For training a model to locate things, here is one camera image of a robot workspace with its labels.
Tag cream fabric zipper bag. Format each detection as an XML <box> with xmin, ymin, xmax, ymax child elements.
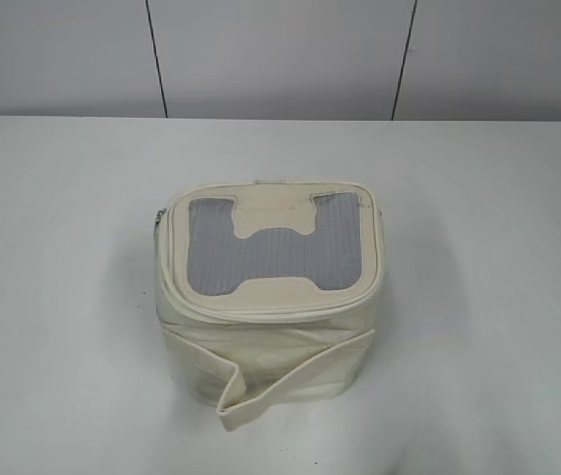
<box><xmin>153</xmin><ymin>182</ymin><xmax>385</xmax><ymax>431</ymax></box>

